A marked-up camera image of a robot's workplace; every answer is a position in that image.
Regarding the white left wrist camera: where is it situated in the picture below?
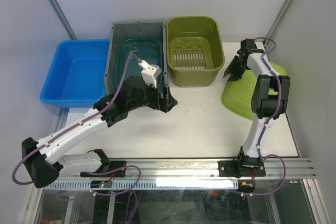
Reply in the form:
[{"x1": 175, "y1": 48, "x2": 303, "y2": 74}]
[{"x1": 138, "y1": 60, "x2": 162, "y2": 88}]

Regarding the lime green plastic basin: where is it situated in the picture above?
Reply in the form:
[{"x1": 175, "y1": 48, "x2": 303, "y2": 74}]
[{"x1": 221, "y1": 56, "x2": 290, "y2": 124}]

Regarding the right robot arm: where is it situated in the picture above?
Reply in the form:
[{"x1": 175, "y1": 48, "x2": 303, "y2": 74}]
[{"x1": 221, "y1": 39, "x2": 290, "y2": 178}]

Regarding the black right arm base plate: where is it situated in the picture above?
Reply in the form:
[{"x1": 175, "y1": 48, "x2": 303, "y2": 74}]
[{"x1": 218, "y1": 160, "x2": 266, "y2": 178}]

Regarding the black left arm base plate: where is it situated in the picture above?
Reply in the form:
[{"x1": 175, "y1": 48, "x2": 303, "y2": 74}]
[{"x1": 80, "y1": 160, "x2": 127, "y2": 178}]

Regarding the teal transparent inner tub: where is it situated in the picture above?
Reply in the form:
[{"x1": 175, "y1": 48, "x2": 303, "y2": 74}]
[{"x1": 112, "y1": 38, "x2": 164, "y2": 88}]

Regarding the blue plastic tub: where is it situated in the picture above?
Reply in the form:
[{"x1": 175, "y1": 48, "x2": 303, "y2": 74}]
[{"x1": 40, "y1": 39, "x2": 109, "y2": 108}]

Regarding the right aluminium corner post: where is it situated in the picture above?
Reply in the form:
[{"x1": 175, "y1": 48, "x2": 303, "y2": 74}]
[{"x1": 263, "y1": 0, "x2": 310, "y2": 45}]

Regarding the grey plastic crate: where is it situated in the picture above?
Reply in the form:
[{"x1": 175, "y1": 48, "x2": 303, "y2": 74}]
[{"x1": 104, "y1": 22, "x2": 168, "y2": 95}]

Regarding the aluminium corner post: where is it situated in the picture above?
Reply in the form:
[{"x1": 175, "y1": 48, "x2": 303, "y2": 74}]
[
  {"x1": 47, "y1": 0, "x2": 78, "y2": 40},
  {"x1": 263, "y1": 0, "x2": 310, "y2": 45}
]

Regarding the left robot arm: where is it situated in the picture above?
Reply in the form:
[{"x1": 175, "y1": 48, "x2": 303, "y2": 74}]
[{"x1": 22, "y1": 76, "x2": 178, "y2": 188}]

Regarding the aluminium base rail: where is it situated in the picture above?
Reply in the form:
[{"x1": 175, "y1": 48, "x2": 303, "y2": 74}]
[{"x1": 33, "y1": 157, "x2": 316, "y2": 183}]

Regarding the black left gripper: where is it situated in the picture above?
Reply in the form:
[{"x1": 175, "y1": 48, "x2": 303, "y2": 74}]
[{"x1": 128, "y1": 78, "x2": 177, "y2": 113}]

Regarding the left aluminium corner post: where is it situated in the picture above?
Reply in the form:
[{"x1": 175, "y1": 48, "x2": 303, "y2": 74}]
[{"x1": 47, "y1": 0, "x2": 78, "y2": 40}]

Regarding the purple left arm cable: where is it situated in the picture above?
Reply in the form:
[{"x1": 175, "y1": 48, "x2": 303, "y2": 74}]
[{"x1": 12, "y1": 53, "x2": 144, "y2": 185}]

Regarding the olive green slotted basket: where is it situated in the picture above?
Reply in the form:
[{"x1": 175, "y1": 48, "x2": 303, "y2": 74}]
[{"x1": 166, "y1": 16, "x2": 225, "y2": 87}]

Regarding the white slotted cable duct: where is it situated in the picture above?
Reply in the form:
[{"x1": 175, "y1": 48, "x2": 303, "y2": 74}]
[{"x1": 45, "y1": 178, "x2": 238, "y2": 190}]

